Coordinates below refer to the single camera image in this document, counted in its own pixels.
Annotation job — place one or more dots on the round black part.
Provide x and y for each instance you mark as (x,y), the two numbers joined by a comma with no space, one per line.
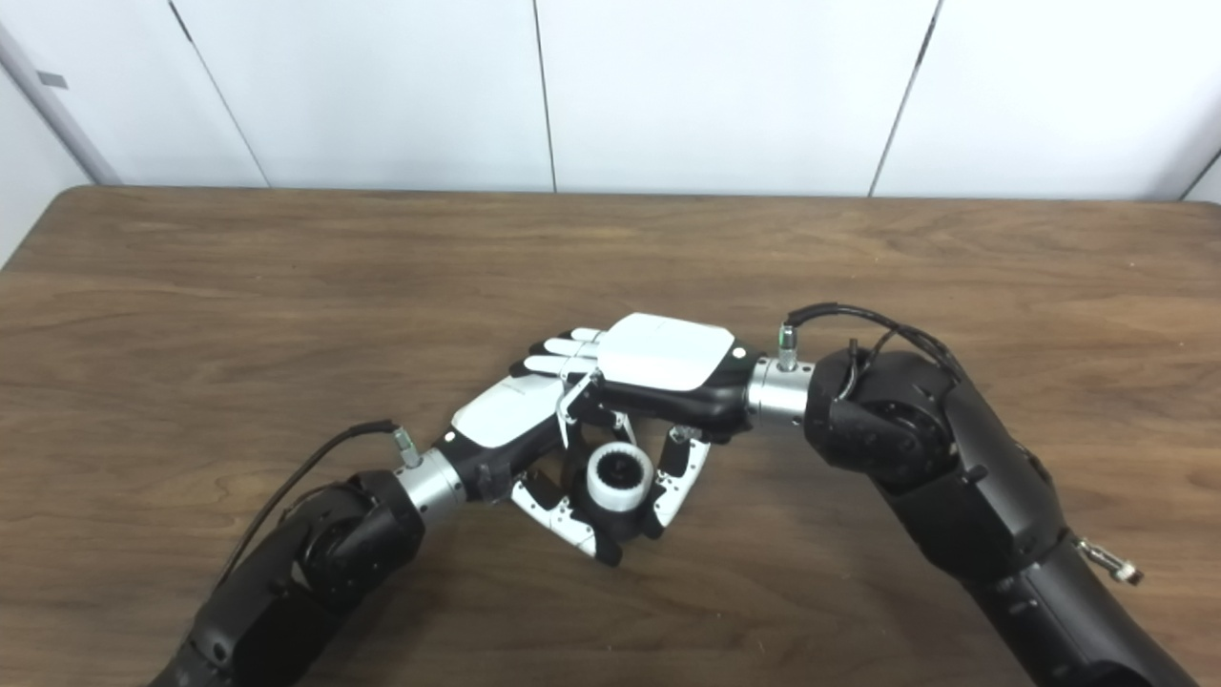
(620,525)

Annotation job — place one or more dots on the small grey wall tag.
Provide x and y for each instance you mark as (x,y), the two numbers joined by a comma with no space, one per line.
(51,79)

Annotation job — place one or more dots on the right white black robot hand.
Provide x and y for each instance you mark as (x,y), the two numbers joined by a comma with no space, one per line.
(668,353)

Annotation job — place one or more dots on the grey wall corner strip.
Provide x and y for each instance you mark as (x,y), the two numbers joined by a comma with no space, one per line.
(57,105)

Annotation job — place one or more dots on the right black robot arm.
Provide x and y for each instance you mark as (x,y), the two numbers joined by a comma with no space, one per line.
(954,477)

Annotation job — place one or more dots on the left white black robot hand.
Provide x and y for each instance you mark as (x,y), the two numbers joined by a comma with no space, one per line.
(501,415)

